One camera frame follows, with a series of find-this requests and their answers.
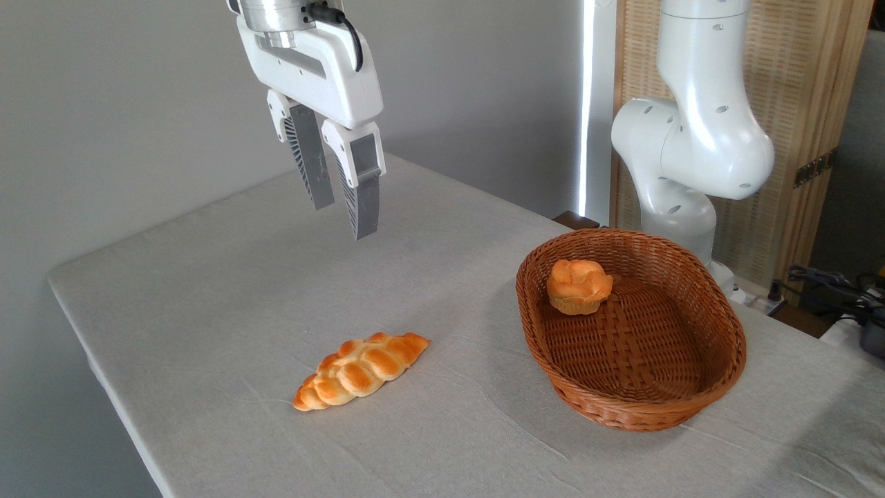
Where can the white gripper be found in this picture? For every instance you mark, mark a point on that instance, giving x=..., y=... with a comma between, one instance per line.
x=311, y=69

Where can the long braided bread loaf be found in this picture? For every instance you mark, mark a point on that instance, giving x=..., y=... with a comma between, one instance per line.
x=359, y=370

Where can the round bread bun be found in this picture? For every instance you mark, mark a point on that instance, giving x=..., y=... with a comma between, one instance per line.
x=579, y=283

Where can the brown oval wicker basket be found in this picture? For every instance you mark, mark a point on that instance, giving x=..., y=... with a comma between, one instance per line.
x=622, y=346

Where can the grey tablecloth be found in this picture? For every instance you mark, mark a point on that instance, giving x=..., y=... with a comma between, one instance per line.
x=346, y=277

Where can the white power strip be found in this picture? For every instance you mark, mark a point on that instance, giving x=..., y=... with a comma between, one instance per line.
x=757, y=301

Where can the wooden rattan folding screen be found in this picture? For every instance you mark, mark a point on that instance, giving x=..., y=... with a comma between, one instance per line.
x=802, y=83

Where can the dark metal screen hinge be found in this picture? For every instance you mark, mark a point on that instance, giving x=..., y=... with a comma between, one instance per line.
x=814, y=168

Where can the dark grey box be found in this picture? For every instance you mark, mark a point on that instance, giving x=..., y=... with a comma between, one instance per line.
x=873, y=340

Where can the white door frame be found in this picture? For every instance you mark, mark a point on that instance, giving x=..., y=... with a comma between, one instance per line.
x=596, y=104

